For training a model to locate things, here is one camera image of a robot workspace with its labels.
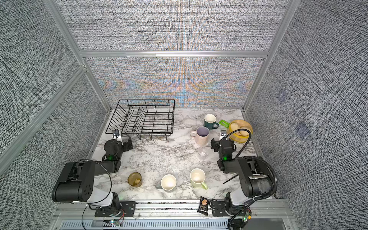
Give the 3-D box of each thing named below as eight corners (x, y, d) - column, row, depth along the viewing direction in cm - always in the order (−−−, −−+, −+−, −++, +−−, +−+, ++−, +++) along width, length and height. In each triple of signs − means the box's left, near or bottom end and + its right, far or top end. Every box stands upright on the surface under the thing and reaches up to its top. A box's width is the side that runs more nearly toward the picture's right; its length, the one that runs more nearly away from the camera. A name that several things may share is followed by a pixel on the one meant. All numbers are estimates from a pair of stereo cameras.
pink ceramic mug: (194, 147, 99) (195, 138, 90) (191, 137, 104) (192, 128, 96) (208, 144, 100) (211, 135, 92) (205, 134, 105) (207, 125, 97)
